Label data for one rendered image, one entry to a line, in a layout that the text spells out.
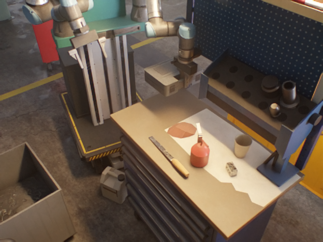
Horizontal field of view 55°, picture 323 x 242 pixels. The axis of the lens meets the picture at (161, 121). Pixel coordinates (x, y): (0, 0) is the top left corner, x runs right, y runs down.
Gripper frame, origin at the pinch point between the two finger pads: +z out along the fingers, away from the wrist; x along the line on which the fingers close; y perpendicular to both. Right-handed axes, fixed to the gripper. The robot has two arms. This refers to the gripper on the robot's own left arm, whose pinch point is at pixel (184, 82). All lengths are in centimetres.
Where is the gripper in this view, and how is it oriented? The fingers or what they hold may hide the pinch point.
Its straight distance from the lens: 164.1
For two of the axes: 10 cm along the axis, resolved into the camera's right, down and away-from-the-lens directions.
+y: -8.0, 4.0, -4.5
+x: 6.0, 5.3, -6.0
